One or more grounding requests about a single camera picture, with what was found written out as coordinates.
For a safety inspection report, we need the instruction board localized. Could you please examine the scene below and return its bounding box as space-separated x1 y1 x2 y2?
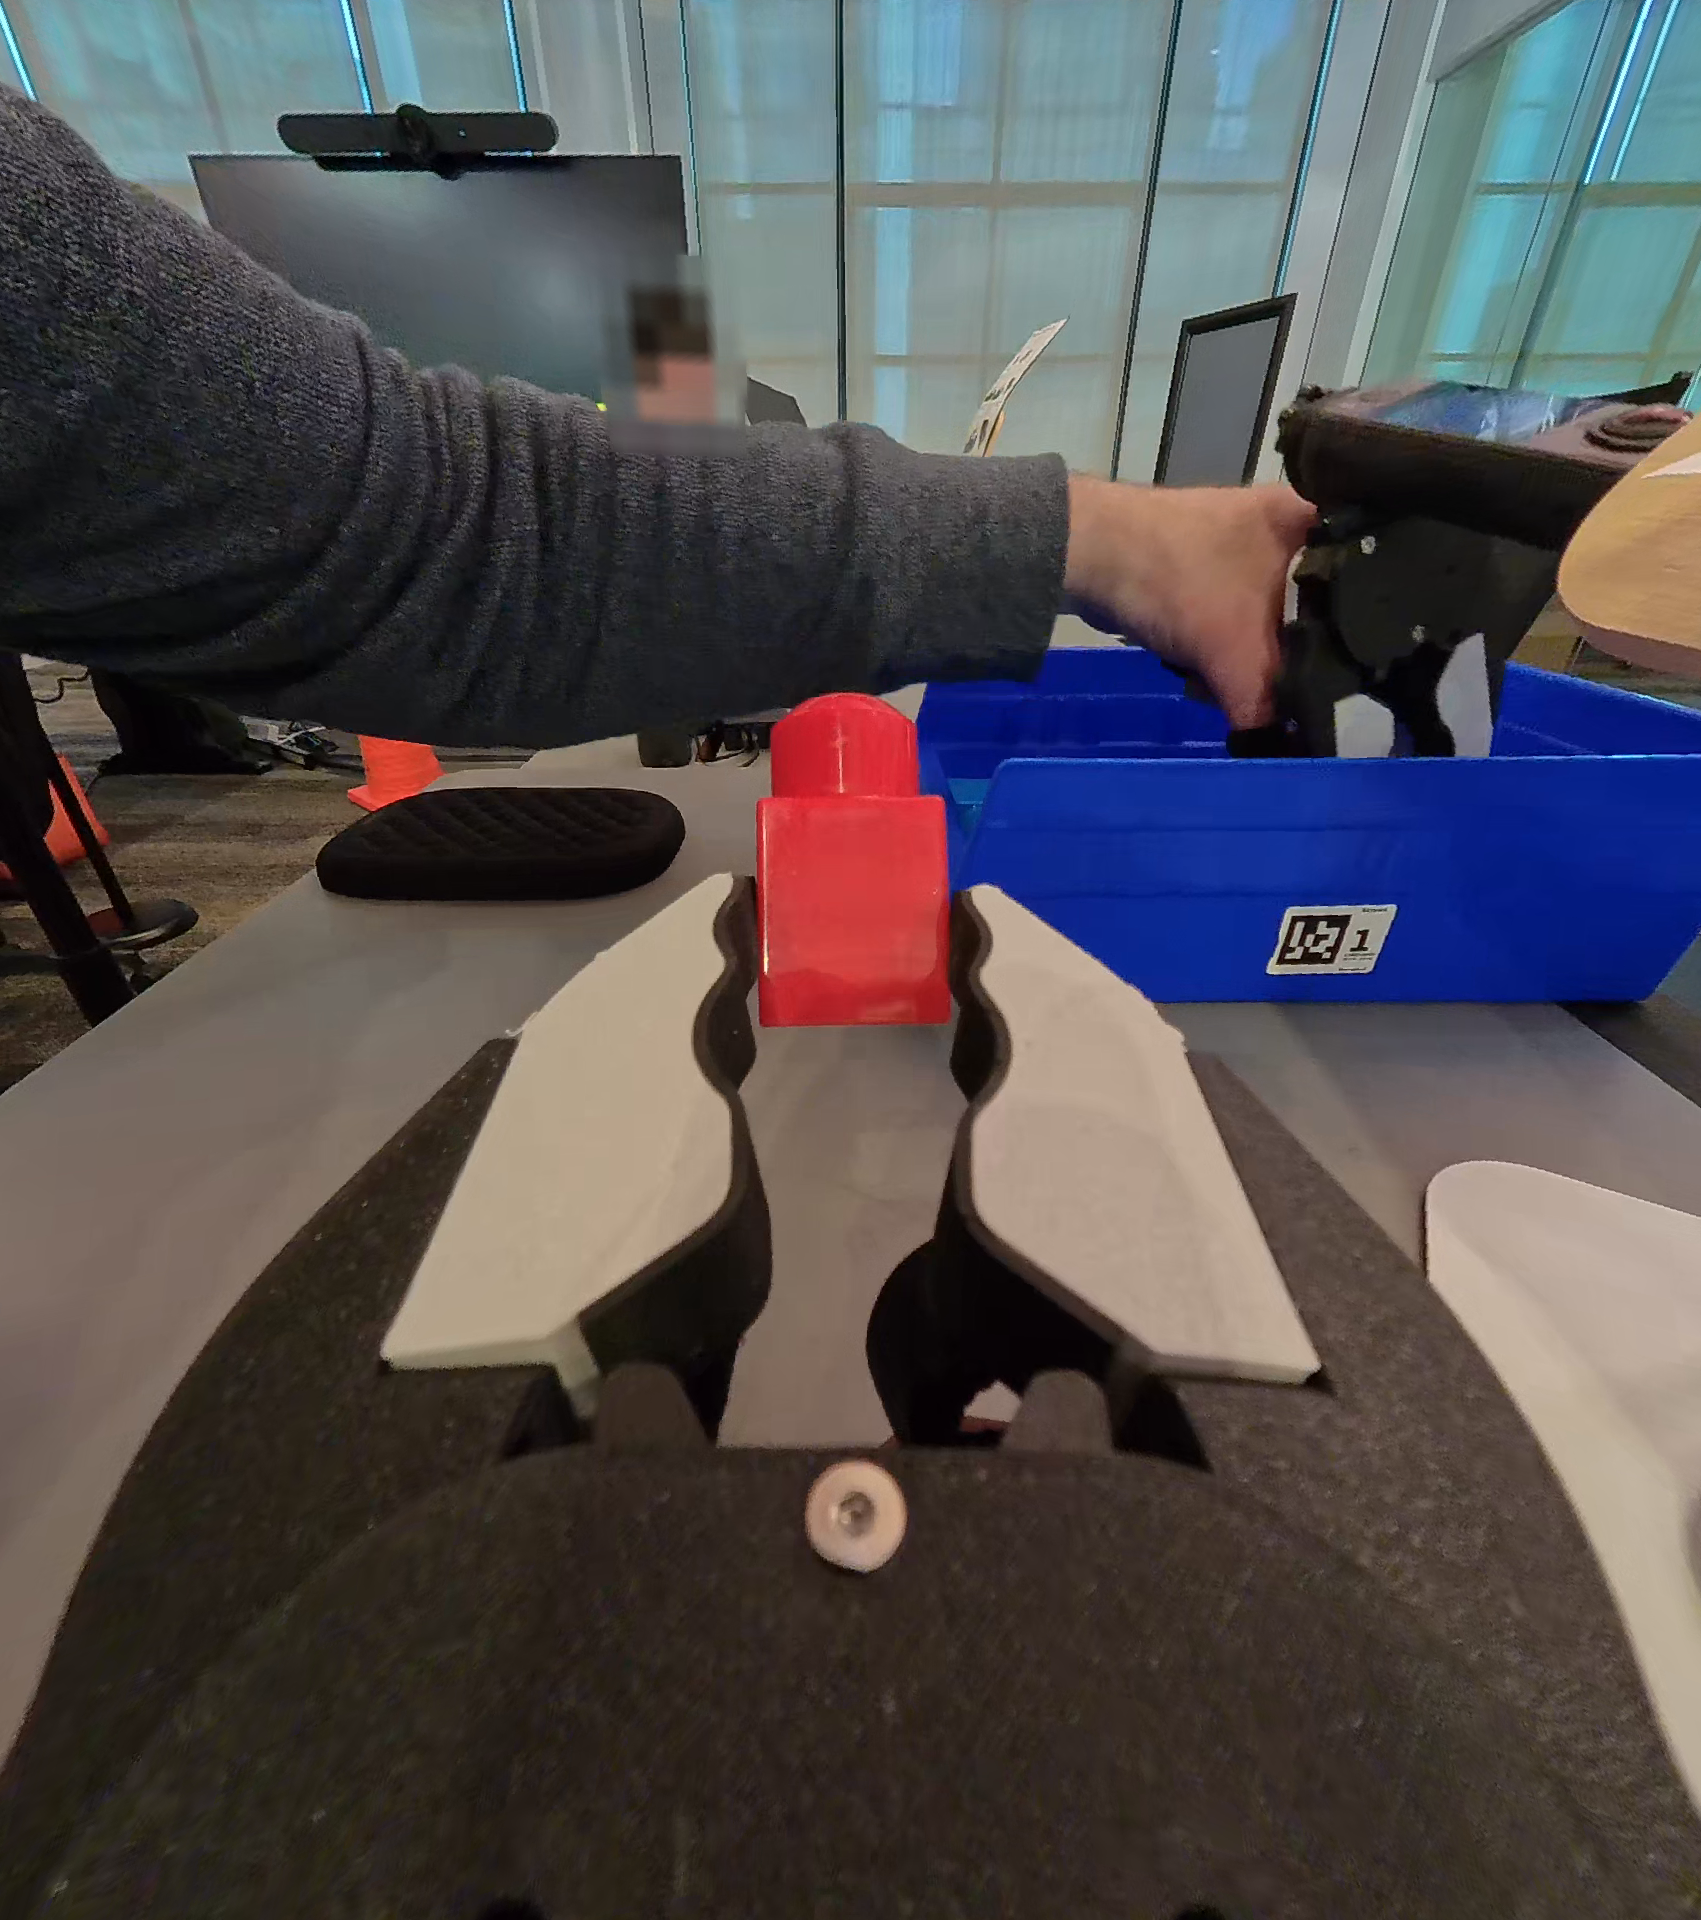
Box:
1557 330 1701 709

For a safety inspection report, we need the small monitor on stand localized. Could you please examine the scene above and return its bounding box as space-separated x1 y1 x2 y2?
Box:
1151 291 1298 492

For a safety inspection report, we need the red toy building block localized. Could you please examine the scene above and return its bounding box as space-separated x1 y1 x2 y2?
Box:
758 694 957 1032

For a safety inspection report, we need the large dark display screen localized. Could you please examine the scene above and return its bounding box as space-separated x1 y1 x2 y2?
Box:
189 150 697 422

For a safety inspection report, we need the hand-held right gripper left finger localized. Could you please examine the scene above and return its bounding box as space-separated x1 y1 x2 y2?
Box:
387 880 774 1415

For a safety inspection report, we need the black webcam bar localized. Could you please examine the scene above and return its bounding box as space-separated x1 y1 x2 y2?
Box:
278 106 565 169

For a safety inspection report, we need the person's left hand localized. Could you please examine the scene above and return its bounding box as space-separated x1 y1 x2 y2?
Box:
1061 474 1321 732

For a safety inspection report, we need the white document stand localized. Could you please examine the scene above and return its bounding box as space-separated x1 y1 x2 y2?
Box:
1424 1162 1701 1920

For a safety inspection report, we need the blue plastic bin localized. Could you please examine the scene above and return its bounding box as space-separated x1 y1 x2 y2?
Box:
916 652 1701 1007

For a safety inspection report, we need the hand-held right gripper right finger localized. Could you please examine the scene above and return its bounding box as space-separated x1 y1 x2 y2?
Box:
932 885 1326 1421

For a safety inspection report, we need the orange traffic cone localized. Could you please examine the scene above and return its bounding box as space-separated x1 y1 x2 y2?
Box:
347 729 450 815
0 755 120 889

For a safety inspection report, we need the black ribbed wrist rest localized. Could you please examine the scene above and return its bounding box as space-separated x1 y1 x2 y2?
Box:
316 785 690 901

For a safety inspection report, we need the grey desk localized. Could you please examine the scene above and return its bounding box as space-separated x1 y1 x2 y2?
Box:
0 616 1701 1920

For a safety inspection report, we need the person's left forearm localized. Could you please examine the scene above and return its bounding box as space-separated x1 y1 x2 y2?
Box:
0 30 1080 751

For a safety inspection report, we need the tilted document stand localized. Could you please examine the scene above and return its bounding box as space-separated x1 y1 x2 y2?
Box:
964 316 1070 458

